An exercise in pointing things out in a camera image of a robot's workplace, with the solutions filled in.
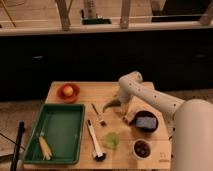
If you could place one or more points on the black bowl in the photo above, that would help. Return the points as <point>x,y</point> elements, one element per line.
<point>143,114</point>

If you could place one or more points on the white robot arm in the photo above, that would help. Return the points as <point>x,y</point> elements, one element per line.
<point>192,138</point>

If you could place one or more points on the white handled brush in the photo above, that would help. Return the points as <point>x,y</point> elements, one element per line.
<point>99,154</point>

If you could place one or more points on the green plastic tray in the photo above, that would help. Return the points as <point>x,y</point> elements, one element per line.
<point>62,128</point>

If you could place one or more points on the orange bowl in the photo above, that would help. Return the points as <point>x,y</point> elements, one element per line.
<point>70,99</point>

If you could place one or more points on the blue sponge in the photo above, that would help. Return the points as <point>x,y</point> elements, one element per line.
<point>146,123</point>

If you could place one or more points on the small wooden block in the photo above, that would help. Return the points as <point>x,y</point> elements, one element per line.
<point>130,115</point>

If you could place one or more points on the yellow corn cob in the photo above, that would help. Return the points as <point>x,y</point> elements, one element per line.
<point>46,151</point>

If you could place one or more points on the green object on shelf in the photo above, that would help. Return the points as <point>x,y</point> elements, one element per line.
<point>96,21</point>

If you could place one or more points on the red yellow apple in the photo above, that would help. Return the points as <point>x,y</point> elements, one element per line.
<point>68,91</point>

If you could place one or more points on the black pole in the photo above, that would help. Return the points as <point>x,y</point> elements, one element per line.
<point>17,147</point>

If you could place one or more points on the green plastic cup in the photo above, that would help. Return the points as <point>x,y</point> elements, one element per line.
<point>111,140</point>

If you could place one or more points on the green pepper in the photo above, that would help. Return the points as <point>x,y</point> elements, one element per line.
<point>112,103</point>

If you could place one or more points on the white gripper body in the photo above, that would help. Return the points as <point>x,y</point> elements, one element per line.
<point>124,106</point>

